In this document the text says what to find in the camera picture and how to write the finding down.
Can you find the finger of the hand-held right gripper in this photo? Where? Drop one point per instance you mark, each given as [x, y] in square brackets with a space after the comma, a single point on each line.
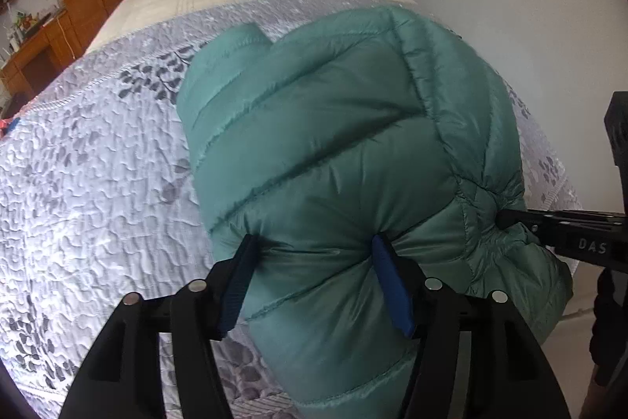
[525, 217]

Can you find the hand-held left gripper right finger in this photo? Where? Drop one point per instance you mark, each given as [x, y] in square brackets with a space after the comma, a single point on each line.
[392, 286]

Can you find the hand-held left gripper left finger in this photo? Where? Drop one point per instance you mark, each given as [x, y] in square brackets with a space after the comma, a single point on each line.
[235, 286]

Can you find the green puffer jacket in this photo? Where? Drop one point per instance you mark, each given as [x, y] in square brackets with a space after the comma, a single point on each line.
[338, 139]

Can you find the grey leaf-patterned quilt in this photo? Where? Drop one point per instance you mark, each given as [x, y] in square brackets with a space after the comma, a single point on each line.
[98, 183]

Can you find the colourful printed cloth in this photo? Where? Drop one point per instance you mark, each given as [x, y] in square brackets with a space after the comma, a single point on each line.
[7, 127]

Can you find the wooden desk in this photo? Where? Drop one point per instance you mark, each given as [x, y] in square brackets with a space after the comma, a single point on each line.
[34, 55]

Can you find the clutter of small desk items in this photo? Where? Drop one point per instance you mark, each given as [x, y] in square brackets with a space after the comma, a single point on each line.
[32, 19]

